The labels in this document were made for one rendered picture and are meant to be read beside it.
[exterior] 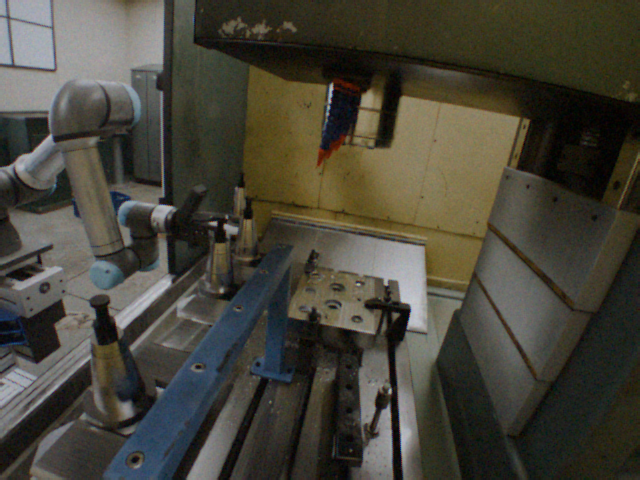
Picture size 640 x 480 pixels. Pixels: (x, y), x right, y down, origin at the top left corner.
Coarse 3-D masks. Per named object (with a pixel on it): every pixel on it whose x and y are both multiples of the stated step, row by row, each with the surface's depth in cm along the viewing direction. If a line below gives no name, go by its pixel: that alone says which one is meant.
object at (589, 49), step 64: (256, 0) 33; (320, 0) 32; (384, 0) 31; (448, 0) 30; (512, 0) 29; (576, 0) 28; (256, 64) 51; (320, 64) 44; (384, 64) 36; (448, 64) 33; (512, 64) 32; (576, 64) 30
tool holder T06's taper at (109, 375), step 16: (96, 352) 23; (112, 352) 23; (128, 352) 25; (96, 368) 23; (112, 368) 24; (128, 368) 25; (96, 384) 24; (112, 384) 24; (128, 384) 25; (144, 384) 27; (96, 400) 24; (112, 400) 24; (128, 400) 25
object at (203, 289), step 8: (200, 280) 46; (240, 280) 48; (200, 288) 45; (208, 288) 45; (232, 288) 46; (240, 288) 47; (208, 296) 44; (216, 296) 44; (224, 296) 45; (232, 296) 47
